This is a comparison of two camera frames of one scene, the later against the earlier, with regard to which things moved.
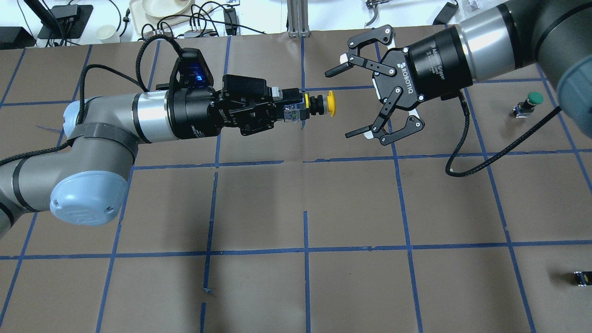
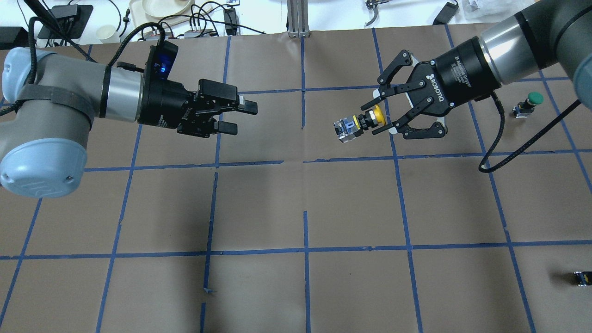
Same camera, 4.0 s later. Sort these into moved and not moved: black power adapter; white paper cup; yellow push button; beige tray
Moved: yellow push button
Not moved: beige tray; white paper cup; black power adapter
